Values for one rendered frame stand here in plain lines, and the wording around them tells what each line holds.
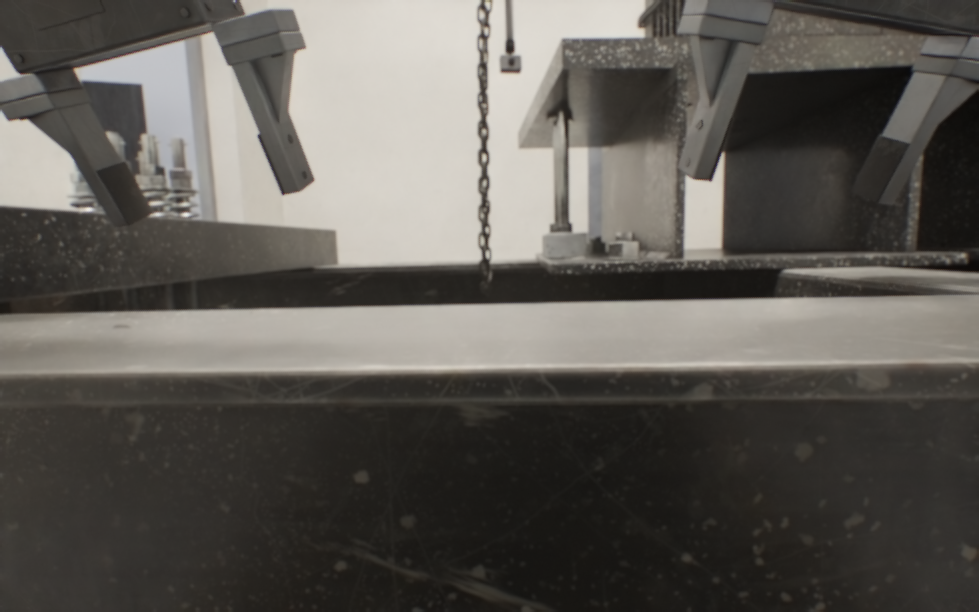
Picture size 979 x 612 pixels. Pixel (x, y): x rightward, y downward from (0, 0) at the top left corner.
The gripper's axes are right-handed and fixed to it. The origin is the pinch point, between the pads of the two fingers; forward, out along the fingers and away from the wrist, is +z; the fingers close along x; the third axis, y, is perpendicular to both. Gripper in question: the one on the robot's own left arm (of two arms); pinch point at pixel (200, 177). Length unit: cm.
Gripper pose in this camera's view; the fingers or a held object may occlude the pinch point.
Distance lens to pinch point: 40.7
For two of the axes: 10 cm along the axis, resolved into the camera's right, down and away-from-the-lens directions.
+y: 0.8, -5.1, 8.6
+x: -9.8, 1.4, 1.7
